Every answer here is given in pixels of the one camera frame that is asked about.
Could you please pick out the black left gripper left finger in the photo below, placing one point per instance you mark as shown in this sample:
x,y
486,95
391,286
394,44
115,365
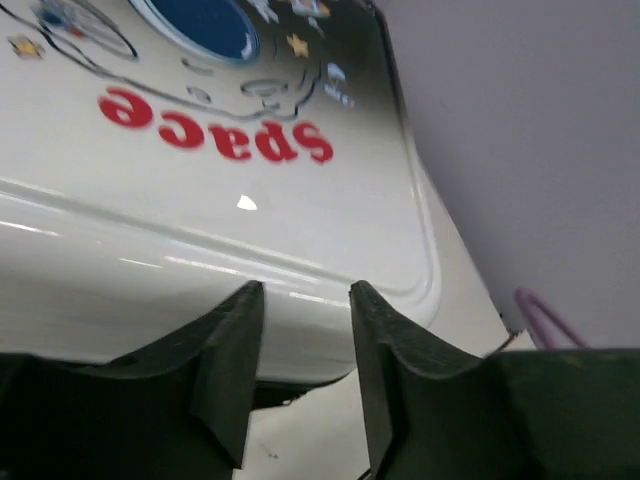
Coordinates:
x,y
177,408

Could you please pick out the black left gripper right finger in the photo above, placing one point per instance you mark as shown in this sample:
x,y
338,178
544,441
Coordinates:
x,y
434,411

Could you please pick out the black space-print kids suitcase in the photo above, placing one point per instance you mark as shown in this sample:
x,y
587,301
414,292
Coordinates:
x,y
156,155

